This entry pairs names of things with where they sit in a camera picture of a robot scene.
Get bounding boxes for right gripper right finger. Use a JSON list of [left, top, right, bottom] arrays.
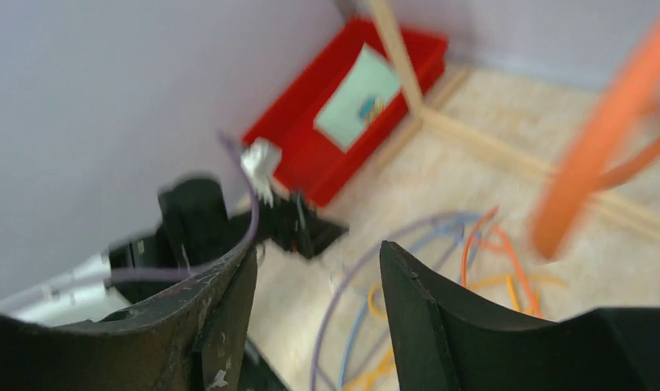
[[379, 241, 660, 390]]

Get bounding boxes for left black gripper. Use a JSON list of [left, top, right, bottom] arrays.
[[108, 177, 349, 302]]

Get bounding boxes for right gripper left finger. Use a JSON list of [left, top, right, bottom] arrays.
[[0, 246, 257, 390]]

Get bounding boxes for orange hanger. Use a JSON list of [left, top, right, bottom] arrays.
[[530, 16, 660, 260], [460, 206, 542, 318]]

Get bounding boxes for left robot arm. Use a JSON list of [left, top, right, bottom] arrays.
[[0, 176, 349, 321]]

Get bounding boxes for yellow hanger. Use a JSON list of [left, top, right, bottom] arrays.
[[341, 272, 569, 391]]

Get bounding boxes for purple hanger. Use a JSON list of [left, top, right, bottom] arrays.
[[309, 211, 481, 390]]

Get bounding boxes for blue hanger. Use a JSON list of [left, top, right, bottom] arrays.
[[316, 218, 479, 390]]

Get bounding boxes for light green cloth pouch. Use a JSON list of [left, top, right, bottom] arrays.
[[314, 43, 402, 152]]

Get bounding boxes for wooden hanger rack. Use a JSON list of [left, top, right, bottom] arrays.
[[369, 1, 660, 242]]

